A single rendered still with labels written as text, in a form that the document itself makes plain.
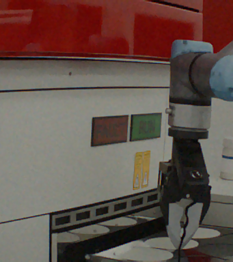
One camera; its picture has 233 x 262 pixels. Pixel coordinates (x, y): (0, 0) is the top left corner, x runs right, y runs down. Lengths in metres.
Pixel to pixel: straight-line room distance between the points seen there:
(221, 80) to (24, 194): 0.35
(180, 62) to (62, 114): 0.22
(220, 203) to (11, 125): 0.60
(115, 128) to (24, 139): 0.26
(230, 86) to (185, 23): 0.34
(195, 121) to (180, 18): 0.26
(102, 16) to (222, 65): 0.21
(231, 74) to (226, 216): 0.47
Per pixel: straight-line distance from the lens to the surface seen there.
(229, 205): 1.59
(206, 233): 1.51
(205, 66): 1.25
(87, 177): 1.34
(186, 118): 1.31
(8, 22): 1.04
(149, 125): 1.50
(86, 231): 1.33
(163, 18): 1.43
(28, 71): 1.17
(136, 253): 1.33
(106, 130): 1.37
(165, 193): 1.33
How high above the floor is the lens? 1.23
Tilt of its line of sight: 6 degrees down
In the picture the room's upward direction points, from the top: 4 degrees clockwise
